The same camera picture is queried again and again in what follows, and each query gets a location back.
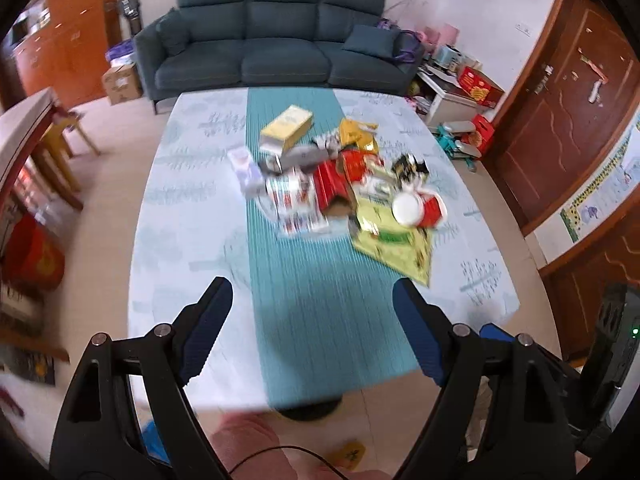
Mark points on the black snack packet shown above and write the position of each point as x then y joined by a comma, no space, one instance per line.
407,167

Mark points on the small white carton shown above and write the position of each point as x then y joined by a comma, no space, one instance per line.
243,167

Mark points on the small red gift box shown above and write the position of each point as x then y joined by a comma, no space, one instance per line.
484,132

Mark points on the side table with pink cloth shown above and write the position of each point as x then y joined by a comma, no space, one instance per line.
25,120

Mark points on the red cup with white lid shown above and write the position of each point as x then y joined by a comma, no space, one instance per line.
406,208

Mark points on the carved wooden door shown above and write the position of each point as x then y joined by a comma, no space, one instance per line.
565,120
585,280

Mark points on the dark teal sofa cushion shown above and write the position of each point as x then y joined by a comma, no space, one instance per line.
370,40
172,35

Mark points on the animal wall poster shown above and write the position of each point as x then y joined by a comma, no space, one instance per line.
595,195

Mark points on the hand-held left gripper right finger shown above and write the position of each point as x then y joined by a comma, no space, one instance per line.
420,335

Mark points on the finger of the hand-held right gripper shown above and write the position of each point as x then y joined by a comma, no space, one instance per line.
495,332

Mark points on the red cardboard box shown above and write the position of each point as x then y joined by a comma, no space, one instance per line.
330,185

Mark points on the pink bag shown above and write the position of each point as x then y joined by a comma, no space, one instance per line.
445,35

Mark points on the brown wooden wardrobe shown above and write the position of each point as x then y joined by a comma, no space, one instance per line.
70,35

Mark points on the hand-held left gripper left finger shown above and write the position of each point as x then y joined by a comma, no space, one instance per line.
205,330

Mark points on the brown cardboard box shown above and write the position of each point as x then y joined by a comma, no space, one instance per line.
122,85

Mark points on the pale green toaster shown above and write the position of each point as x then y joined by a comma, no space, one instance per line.
447,57

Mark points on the dark teal sofa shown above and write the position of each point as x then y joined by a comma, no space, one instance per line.
280,65

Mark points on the large red gift box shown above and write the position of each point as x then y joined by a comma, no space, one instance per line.
480,85

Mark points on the gold foil packet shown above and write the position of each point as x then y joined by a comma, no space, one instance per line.
356,135

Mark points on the yellow embroidered slipper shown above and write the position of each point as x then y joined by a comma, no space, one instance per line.
350,455

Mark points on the purple bag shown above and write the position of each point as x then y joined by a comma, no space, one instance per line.
407,42

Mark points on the red snack packet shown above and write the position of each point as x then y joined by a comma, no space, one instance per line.
357,165

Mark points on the purple tissue pack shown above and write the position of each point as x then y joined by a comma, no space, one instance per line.
120,54

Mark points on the black bin with yellow rim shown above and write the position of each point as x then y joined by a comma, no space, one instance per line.
310,411

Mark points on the grey wrapper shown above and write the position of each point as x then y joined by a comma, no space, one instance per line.
300,157

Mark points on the leaf printed teal tablecloth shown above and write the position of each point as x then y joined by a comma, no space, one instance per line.
200,240

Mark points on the black floor fan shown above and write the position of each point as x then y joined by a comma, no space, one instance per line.
129,7

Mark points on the blue plastic stool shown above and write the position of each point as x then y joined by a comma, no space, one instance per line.
152,442

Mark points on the red plastic bucket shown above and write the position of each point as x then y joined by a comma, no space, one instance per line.
35,255

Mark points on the yellow plastic stool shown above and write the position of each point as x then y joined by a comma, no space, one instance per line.
65,132

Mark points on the person's pink pants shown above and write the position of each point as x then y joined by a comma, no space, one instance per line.
250,445

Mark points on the yellow cardboard box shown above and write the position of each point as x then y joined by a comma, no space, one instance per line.
285,125

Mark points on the white low cabinet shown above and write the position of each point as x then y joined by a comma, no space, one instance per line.
450,102

